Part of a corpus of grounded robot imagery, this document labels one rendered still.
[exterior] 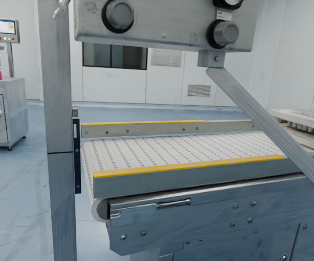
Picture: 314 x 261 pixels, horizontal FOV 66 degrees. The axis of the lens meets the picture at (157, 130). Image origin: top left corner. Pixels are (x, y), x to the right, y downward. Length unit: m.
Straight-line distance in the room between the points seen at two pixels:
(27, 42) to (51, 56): 5.17
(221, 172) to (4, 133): 2.75
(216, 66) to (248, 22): 0.07
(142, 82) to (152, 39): 5.27
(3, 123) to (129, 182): 2.68
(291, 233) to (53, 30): 0.73
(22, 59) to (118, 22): 5.55
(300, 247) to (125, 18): 0.71
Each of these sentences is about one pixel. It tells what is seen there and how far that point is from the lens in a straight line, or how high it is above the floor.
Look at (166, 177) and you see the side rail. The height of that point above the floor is 0.87.
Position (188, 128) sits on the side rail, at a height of 0.87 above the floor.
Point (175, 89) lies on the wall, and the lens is 5.70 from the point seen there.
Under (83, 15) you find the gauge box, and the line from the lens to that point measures 0.27.
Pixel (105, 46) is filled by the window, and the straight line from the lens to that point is 5.50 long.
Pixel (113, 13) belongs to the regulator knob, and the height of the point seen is 1.08.
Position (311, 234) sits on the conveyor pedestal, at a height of 0.63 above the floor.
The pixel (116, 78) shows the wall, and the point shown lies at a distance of 5.51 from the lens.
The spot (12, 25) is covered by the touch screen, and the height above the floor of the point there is 1.32.
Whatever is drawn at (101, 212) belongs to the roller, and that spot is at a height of 0.82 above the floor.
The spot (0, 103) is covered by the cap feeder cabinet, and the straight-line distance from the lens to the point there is 2.95.
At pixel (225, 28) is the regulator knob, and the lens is 0.30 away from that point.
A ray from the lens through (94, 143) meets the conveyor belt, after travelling 0.58.
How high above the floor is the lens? 1.04
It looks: 16 degrees down
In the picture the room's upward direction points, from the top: 4 degrees clockwise
